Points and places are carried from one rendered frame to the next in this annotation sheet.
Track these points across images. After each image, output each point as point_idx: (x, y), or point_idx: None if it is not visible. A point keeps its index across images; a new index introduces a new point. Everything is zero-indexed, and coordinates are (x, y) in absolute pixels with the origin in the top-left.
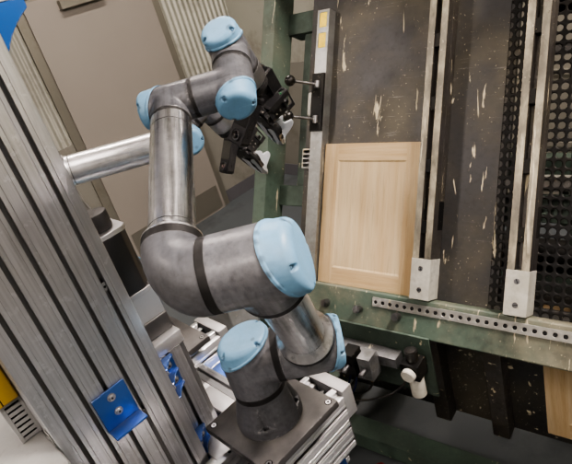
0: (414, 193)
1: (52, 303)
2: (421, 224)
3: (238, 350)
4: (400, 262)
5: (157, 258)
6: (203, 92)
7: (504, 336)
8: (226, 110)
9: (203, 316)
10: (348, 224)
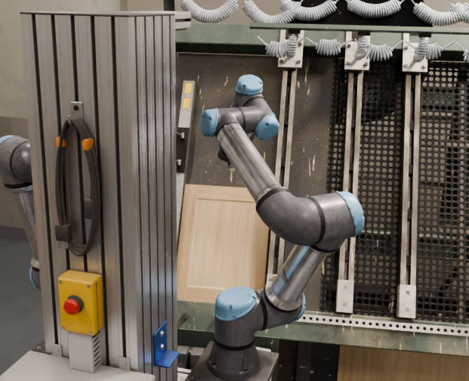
0: (263, 227)
1: (156, 246)
2: (274, 248)
3: (242, 302)
4: (251, 280)
5: (290, 205)
6: (251, 118)
7: (336, 329)
8: (263, 132)
9: (311, 242)
10: (205, 249)
